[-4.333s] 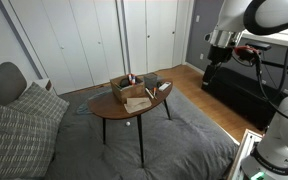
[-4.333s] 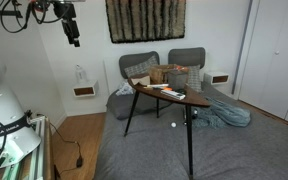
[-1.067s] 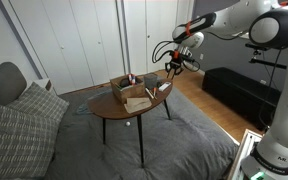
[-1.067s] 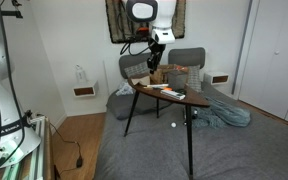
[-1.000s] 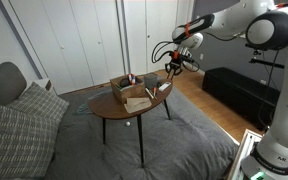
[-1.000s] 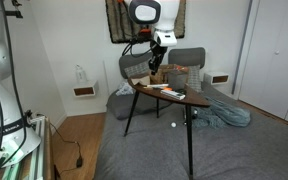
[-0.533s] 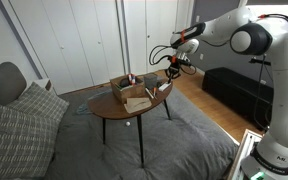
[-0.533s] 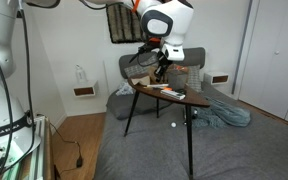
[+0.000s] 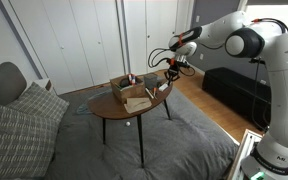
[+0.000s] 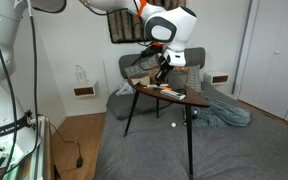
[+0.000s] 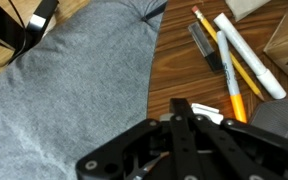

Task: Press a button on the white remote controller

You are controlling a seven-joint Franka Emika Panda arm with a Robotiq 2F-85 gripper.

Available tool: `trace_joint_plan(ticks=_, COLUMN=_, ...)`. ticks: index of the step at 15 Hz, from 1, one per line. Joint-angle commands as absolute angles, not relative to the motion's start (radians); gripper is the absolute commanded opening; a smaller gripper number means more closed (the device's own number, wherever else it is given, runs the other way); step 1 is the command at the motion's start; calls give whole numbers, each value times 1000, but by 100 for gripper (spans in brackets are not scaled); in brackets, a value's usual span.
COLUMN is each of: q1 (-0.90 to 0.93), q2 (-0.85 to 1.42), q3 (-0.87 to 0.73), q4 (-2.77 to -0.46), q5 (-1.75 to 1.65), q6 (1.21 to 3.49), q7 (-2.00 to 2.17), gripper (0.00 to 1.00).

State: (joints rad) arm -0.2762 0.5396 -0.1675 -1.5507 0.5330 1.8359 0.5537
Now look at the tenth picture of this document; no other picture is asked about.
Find dark grey pillow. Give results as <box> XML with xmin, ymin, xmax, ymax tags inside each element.
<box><xmin>105</xmin><ymin>89</ymin><xmax>172</xmax><ymax>121</ymax></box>

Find striped shaggy wall rug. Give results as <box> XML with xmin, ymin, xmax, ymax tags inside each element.
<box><xmin>105</xmin><ymin>0</ymin><xmax>187</xmax><ymax>45</ymax></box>

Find white closet doors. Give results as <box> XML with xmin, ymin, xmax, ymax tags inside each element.
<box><xmin>238</xmin><ymin>0</ymin><xmax>288</xmax><ymax>129</ymax></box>

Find grey plaid pillow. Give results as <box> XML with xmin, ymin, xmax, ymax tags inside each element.
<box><xmin>185</xmin><ymin>64</ymin><xmax>203</xmax><ymax>93</ymax></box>
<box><xmin>123</xmin><ymin>55</ymin><xmax>160</xmax><ymax>79</ymax></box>

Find black cable along robot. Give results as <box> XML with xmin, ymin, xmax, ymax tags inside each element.
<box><xmin>0</xmin><ymin>0</ymin><xmax>41</xmax><ymax>180</ymax></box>

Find black power adapter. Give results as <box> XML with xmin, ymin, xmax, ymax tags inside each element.
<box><xmin>76</xmin><ymin>155</ymin><xmax>84</xmax><ymax>169</ymax></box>

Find white crumpled cloth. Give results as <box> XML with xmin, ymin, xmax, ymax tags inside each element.
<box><xmin>116</xmin><ymin>80</ymin><xmax>136</xmax><ymax>97</ymax></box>

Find white floating nightstand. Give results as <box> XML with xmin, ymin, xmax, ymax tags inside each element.
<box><xmin>203</xmin><ymin>71</ymin><xmax>230</xmax><ymax>86</ymax></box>
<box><xmin>72</xmin><ymin>79</ymin><xmax>100</xmax><ymax>98</ymax></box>

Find grey wall trim strip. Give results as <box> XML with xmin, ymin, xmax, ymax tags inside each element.
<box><xmin>231</xmin><ymin>0</ymin><xmax>254</xmax><ymax>96</ymax></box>

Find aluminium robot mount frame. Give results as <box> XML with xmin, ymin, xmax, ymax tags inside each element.
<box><xmin>3</xmin><ymin>114</ymin><xmax>56</xmax><ymax>180</ymax></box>

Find grey bed mattress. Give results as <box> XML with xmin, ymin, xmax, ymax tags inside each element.
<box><xmin>93</xmin><ymin>81</ymin><xmax>288</xmax><ymax>180</ymax></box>

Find brown paper envelope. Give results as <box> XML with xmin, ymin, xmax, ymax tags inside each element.
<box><xmin>130</xmin><ymin>75</ymin><xmax>152</xmax><ymax>87</ymax></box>

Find grey square container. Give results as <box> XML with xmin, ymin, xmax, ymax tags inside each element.
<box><xmin>166</xmin><ymin>68</ymin><xmax>189</xmax><ymax>92</ymax></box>

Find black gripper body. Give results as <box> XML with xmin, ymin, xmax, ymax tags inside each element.
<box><xmin>157</xmin><ymin>54</ymin><xmax>176</xmax><ymax>76</ymax></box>

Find dark wooden side table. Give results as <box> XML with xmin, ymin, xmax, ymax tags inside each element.
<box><xmin>123</xmin><ymin>76</ymin><xmax>212</xmax><ymax>179</ymax></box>

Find thick white marker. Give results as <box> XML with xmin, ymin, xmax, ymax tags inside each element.
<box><xmin>147</xmin><ymin>83</ymin><xmax>169</xmax><ymax>88</ymax></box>

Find blue knitted blanket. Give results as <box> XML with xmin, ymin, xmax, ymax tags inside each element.
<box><xmin>192</xmin><ymin>96</ymin><xmax>252</xmax><ymax>129</ymax></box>

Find black floor power cable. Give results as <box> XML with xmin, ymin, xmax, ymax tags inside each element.
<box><xmin>47</xmin><ymin>121</ymin><xmax>83</xmax><ymax>161</ymax></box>

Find clear plastic bottle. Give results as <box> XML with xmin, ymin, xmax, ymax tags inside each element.
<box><xmin>74</xmin><ymin>64</ymin><xmax>88</xmax><ymax>84</ymax></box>

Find white remote controller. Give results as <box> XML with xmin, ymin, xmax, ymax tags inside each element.
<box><xmin>160</xmin><ymin>88</ymin><xmax>187</xmax><ymax>101</ymax></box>

